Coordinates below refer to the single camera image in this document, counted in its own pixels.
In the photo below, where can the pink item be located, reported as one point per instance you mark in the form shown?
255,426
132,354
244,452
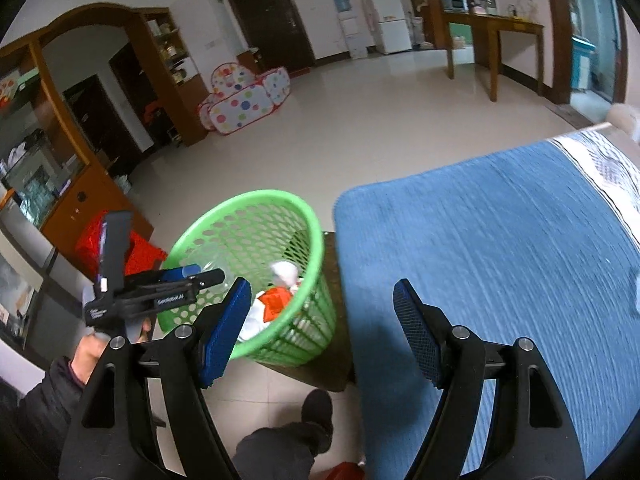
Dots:
479,8

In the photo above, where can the green plastic mesh basket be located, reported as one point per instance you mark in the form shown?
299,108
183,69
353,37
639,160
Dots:
240,225

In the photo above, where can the white refrigerator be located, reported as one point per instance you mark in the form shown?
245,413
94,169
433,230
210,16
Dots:
387,15

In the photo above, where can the microwave oven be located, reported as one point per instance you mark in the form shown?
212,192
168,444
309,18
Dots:
455,3

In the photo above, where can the person's left forearm black sleeve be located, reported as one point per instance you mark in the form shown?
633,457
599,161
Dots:
35,420

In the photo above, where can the white water dispenser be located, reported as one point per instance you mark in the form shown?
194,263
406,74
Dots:
350,30

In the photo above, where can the wooden glass display cabinet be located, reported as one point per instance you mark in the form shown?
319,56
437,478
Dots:
60,170

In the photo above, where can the grey patterned blanket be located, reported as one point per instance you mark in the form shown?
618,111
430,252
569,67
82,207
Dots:
610,170

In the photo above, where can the person's left hand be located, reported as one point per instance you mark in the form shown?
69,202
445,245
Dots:
90,357

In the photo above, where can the white tissue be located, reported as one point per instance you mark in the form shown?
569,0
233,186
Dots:
285,272

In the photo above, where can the wooden open shelf unit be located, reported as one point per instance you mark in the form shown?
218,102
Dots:
175,100

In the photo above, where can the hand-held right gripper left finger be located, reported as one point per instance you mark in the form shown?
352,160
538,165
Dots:
225,330

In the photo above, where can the red object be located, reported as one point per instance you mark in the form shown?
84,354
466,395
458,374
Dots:
345,472

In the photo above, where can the tall wooden kitchen shelf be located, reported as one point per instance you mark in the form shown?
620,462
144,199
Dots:
425,0

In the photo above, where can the blue ribbed mat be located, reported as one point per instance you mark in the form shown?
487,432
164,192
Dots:
500,270

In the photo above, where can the dark wooden entrance door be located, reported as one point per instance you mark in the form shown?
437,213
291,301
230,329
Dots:
272,25

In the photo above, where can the red plastic stool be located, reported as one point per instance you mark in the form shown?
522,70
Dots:
142,255

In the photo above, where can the long wooden side table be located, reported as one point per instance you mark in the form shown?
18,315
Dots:
495,25

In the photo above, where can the small dark stool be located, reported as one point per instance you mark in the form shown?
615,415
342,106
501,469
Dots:
249,60

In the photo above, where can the person's dark trouser leg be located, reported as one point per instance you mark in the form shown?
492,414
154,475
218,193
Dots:
270,455

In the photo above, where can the polka dot play tent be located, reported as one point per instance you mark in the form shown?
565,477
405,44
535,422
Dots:
240,102

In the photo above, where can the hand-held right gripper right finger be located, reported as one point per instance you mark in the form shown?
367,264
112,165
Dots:
417,330

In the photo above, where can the white plastic bag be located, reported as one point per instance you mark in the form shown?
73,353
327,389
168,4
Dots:
419,30

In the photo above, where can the white dotted box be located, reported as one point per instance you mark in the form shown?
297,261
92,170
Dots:
10,87

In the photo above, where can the brown wooden door frame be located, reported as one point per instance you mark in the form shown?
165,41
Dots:
557,20

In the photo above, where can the light blue cabinet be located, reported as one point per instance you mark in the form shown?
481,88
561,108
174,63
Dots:
582,65

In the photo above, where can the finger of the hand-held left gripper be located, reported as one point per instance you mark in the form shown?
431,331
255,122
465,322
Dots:
207,279
172,274

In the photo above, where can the clear plastic bag orange label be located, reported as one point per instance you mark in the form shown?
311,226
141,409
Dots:
272,305

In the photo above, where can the person's black shoe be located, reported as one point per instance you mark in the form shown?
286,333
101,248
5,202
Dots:
317,415

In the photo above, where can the dark inner room door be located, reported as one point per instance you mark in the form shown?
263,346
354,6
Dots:
100,115

